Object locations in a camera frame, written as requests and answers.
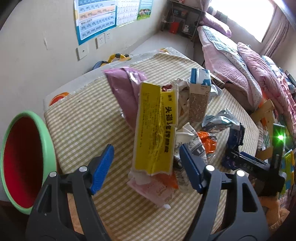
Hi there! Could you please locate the crumpled white paper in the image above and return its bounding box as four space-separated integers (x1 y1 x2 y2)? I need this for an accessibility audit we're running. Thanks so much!
171 79 191 116

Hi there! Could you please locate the purple pillow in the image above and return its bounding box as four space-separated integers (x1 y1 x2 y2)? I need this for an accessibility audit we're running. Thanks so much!
200 11 232 39

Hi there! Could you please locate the yellow toy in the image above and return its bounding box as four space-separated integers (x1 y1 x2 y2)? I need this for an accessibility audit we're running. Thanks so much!
107 53 130 64

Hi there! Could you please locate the pink dotted blanket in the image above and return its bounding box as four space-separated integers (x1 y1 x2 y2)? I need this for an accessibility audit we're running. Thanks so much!
237 42 296 130

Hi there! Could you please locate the torn yellow package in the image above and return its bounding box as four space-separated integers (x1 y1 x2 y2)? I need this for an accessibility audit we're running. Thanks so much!
131 82 179 180

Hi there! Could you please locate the bed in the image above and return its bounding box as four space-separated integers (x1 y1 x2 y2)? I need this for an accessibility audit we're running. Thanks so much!
196 9 296 149

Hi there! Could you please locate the dark metal shelf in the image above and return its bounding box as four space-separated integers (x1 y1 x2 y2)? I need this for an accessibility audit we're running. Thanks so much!
161 0 208 42

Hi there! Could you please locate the wooden frame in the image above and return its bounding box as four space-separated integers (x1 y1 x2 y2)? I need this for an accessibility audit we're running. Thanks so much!
251 99 275 139

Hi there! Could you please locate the orange wrapper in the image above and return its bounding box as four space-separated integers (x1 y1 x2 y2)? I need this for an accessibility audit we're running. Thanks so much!
198 131 218 154

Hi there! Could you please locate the small silver foil wrapper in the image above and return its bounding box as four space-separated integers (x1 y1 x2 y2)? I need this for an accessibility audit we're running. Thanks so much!
208 83 222 102

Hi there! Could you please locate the large white wall socket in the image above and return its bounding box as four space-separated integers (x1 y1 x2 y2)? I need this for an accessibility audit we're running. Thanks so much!
76 42 89 61

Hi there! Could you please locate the fruit print white table cover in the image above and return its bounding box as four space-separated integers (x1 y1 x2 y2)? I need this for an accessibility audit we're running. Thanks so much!
43 47 192 114

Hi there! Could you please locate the checkered blue quilt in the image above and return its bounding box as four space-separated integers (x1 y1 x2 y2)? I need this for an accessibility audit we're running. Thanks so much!
202 25 245 70

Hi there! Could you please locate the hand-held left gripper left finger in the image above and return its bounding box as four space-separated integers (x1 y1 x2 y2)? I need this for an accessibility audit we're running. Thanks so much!
25 144 115 241

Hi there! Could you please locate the blue wall poster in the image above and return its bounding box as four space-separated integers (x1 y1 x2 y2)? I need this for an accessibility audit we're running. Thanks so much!
73 0 117 45

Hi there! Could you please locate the dark blue dotted wrapper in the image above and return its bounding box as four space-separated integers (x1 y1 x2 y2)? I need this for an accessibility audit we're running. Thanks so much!
221 124 245 171

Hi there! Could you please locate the white printed wrapper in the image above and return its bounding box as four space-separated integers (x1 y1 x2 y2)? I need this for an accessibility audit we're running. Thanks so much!
174 122 208 167

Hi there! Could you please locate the blue and white milk carton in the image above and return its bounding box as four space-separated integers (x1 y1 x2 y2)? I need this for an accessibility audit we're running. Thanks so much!
187 68 212 123

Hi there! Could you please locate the orange packet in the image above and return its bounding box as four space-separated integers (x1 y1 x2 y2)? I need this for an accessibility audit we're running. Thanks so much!
153 173 178 189

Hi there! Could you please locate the pink plastic bag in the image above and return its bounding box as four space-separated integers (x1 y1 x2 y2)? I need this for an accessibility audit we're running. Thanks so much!
103 67 148 130

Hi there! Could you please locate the pink packet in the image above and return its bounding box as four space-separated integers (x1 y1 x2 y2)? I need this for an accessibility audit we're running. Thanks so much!
127 177 176 209

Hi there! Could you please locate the window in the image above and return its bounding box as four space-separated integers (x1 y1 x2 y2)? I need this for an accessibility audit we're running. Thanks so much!
208 0 278 42

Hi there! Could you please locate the green and red bin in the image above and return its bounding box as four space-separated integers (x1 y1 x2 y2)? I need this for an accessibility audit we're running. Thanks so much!
0 111 58 215

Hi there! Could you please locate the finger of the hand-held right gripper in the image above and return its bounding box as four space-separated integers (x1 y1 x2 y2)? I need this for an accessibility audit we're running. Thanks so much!
225 148 270 172

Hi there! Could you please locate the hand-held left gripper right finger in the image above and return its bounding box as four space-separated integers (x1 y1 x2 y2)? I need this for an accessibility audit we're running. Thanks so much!
179 143 271 241

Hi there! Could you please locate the pink curtain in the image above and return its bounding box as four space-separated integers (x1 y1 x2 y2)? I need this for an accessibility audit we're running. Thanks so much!
262 7 296 61

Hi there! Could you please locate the grid wall poster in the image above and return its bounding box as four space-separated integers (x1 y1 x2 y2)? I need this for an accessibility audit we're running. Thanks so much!
116 0 153 28

